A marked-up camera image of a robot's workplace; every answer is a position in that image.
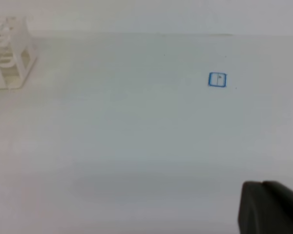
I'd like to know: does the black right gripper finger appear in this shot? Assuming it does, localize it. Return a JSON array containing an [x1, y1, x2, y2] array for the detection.
[[238, 181, 293, 234]]

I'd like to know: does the white test tube rack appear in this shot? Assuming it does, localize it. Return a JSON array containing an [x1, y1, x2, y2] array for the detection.
[[0, 16, 37, 90]]

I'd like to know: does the blue square marking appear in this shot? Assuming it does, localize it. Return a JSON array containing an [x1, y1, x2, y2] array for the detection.
[[208, 72, 227, 88]]

